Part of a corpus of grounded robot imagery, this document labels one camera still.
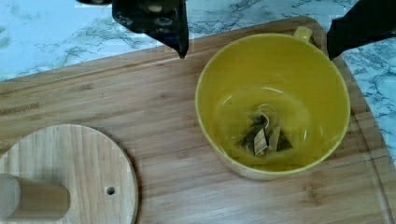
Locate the pyramid tea bag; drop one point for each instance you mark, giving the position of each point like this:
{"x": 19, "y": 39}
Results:
{"x": 265, "y": 136}

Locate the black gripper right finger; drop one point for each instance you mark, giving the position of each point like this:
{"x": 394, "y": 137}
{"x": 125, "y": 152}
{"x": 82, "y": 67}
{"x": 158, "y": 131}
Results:
{"x": 368, "y": 21}

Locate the yellow ceramic cup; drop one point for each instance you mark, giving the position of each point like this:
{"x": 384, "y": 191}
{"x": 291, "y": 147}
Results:
{"x": 285, "y": 79}

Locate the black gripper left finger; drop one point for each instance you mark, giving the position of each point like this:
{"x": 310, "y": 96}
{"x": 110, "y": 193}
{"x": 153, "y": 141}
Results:
{"x": 162, "y": 20}

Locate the round wooden lid with knob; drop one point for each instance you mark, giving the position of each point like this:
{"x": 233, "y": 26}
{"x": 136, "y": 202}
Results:
{"x": 67, "y": 174}

